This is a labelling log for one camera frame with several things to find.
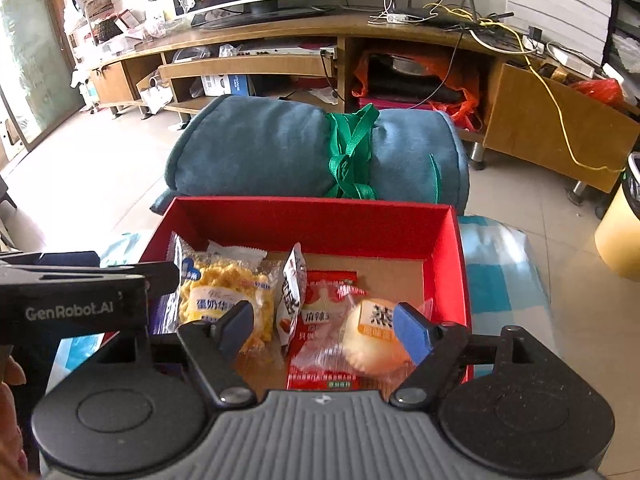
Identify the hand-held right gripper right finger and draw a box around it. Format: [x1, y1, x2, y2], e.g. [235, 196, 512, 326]
[390, 302, 551, 408]

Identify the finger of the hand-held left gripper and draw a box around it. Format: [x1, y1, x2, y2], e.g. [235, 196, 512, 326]
[0, 261, 180, 302]
[0, 251, 101, 269]

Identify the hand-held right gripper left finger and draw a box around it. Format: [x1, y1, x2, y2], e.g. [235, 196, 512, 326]
[90, 301, 256, 408]

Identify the yellow snack packet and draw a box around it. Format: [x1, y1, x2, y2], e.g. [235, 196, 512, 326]
[167, 232, 284, 356]

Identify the bun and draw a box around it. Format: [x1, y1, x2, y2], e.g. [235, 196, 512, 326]
[290, 280, 436, 376]

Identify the small white red packet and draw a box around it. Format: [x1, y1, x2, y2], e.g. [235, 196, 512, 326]
[276, 242, 309, 359]

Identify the red cardboard box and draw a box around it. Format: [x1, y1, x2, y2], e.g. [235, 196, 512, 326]
[102, 196, 474, 392]

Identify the person's left hand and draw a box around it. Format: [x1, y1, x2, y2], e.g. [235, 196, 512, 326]
[0, 345, 29, 478]

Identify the white snack packet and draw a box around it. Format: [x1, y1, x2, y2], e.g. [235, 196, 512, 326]
[206, 240, 269, 264]

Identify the red snack packet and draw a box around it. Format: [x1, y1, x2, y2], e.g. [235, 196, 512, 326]
[286, 270, 372, 392]

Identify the rolled blue blanket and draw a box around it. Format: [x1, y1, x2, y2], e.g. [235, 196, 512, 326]
[150, 95, 471, 213]

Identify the white paper bag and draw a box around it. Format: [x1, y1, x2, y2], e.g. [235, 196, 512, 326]
[137, 72, 177, 114]

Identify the blue and white box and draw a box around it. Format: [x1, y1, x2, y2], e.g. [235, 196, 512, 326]
[202, 73, 252, 97]

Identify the yellow trash bin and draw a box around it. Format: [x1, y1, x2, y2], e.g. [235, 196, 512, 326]
[594, 152, 640, 282]

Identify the wooden TV stand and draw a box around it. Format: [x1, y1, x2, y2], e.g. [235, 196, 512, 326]
[87, 12, 640, 194]

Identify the orange plastic bag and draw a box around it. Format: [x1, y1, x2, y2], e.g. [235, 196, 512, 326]
[352, 52, 484, 132]

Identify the silver set-top box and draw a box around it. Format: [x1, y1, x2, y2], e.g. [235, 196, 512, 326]
[234, 44, 337, 59]

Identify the red plastic bag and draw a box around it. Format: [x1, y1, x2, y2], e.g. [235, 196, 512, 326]
[572, 77, 627, 107]

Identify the white power strip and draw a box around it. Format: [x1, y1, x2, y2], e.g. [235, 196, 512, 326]
[544, 41, 597, 74]

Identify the black router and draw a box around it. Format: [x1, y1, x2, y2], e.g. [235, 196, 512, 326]
[382, 0, 517, 27]

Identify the black shelf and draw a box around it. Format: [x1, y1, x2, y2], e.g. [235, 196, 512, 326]
[602, 0, 640, 87]

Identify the green strap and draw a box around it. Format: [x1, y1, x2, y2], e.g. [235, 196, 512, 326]
[325, 103, 382, 201]

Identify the yellow cable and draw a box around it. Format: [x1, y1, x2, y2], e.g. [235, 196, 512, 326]
[424, 2, 627, 174]

